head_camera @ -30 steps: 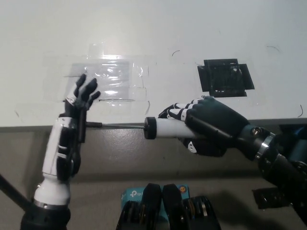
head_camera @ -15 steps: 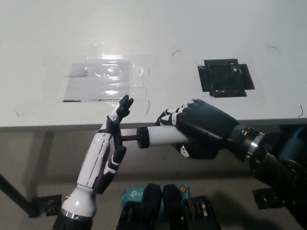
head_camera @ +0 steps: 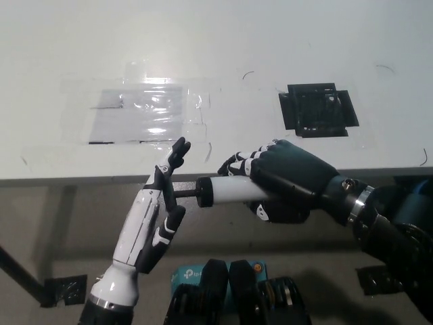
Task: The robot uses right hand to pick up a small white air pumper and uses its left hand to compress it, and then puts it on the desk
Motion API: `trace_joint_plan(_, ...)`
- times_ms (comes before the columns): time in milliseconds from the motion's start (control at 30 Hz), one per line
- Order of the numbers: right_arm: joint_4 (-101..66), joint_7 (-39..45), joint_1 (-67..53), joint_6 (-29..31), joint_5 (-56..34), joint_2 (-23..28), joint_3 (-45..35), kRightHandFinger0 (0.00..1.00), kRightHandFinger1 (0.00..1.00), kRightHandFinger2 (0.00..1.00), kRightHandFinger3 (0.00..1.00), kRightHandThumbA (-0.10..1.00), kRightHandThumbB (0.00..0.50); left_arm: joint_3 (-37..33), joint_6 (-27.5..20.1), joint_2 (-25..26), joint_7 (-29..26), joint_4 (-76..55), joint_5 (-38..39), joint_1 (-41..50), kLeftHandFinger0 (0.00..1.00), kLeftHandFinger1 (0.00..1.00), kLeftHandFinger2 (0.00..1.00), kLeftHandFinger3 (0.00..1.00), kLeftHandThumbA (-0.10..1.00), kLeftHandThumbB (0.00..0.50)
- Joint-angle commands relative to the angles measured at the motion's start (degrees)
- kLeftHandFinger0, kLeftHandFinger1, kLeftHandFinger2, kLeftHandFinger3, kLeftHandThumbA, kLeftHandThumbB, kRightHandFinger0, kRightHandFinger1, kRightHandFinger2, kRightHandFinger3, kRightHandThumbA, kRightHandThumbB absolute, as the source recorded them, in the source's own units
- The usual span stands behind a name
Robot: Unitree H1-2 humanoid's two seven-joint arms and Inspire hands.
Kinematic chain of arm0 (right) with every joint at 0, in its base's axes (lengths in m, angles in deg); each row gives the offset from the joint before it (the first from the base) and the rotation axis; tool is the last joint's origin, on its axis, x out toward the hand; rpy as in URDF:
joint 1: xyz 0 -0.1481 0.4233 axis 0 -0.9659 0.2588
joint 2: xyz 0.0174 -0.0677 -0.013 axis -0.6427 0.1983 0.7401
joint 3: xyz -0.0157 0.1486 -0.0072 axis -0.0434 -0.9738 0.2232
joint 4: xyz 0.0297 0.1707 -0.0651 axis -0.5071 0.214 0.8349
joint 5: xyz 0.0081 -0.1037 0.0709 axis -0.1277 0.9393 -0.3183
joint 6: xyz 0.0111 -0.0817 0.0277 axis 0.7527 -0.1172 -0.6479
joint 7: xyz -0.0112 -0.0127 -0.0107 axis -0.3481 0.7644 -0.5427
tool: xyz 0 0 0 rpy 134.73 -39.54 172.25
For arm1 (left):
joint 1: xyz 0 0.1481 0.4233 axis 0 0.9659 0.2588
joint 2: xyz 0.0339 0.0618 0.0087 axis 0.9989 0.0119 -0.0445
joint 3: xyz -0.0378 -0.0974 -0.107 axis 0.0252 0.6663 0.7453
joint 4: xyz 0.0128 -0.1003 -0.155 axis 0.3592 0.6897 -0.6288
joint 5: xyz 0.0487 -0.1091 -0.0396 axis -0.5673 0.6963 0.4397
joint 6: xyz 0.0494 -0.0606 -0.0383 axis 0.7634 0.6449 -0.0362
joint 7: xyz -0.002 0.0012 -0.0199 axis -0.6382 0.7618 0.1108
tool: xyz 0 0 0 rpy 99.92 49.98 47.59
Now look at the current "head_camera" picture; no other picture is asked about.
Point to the clear taped plastic sheet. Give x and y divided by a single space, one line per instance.
135 115

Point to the teal tp-link box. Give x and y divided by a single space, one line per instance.
186 274

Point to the small white air pump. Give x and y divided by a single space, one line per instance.
230 189

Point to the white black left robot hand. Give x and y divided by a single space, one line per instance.
135 230

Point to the clear adhesive film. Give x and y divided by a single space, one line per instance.
198 101

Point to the blue round object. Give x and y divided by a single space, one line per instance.
417 199

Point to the dark teal right robot hand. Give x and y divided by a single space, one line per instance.
297 169

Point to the black floor tape patch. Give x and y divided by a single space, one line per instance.
375 281
64 291

